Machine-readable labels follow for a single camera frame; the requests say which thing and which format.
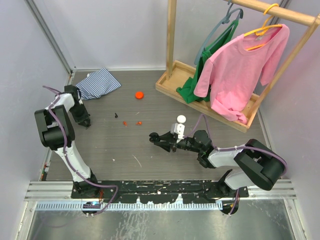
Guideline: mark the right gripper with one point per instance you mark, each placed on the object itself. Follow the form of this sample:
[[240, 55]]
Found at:
[[167, 144]]

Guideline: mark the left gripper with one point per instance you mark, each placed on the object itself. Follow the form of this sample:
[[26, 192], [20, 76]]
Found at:
[[85, 116]]

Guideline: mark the white earbud charging case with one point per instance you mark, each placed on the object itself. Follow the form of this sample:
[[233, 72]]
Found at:
[[181, 119]]

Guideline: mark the orange earbud charging case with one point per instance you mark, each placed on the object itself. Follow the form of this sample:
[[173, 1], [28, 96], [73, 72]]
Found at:
[[139, 95]]

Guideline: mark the wooden clothes rack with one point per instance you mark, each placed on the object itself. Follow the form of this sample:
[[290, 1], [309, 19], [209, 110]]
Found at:
[[178, 72]]

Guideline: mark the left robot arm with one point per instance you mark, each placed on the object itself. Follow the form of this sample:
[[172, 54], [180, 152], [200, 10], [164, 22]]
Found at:
[[56, 132]]

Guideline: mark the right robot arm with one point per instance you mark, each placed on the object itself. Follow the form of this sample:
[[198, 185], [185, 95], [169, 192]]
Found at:
[[250, 164]]

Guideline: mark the blue striped cloth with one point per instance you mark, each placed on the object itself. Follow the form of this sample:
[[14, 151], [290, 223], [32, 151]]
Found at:
[[97, 84]]

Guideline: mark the green garment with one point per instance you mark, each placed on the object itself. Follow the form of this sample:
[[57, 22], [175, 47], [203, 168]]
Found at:
[[187, 90]]

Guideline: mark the pink t-shirt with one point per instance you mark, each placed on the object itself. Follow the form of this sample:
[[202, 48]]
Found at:
[[231, 74]]

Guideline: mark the yellow hanger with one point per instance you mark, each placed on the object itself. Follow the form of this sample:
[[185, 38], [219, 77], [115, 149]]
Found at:
[[259, 32]]

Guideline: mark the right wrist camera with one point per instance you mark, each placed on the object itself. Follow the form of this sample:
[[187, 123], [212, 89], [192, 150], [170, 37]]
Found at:
[[177, 130]]

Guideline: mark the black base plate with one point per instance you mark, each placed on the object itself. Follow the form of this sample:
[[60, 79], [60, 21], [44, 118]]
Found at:
[[162, 191]]

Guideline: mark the white slotted cable duct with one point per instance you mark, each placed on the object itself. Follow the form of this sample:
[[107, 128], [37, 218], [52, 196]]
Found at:
[[95, 206]]

